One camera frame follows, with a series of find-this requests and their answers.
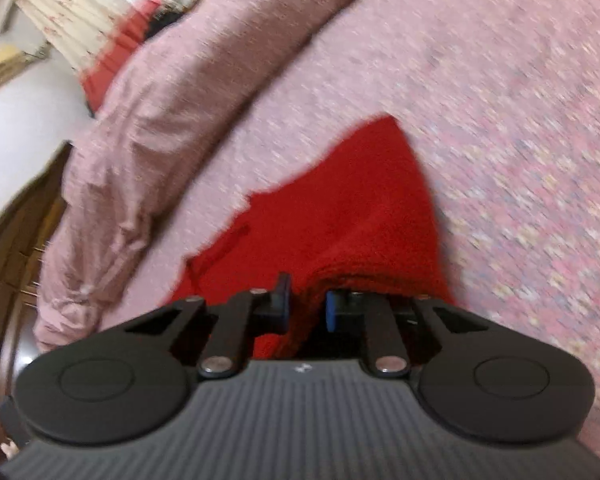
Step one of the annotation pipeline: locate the pink patterned bed sheet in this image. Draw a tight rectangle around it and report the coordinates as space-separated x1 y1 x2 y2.
95 0 600 461

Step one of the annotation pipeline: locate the red and cream curtain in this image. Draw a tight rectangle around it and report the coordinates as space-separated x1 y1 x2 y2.
15 0 216 113

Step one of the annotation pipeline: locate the pink duvet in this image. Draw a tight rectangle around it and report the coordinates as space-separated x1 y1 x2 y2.
32 0 401 353

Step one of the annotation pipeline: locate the wooden headboard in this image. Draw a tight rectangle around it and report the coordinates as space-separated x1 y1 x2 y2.
0 141 77 441

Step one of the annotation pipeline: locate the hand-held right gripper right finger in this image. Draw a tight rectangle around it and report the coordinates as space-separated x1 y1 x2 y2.
325 289 491 380

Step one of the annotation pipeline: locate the red knitted garment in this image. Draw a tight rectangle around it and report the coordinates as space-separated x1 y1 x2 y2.
169 115 458 360

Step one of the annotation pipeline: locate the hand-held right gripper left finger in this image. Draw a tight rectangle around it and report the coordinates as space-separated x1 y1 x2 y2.
124 272 293 380

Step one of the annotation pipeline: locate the dark clothes pile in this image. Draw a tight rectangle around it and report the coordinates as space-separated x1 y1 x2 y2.
142 0 201 43

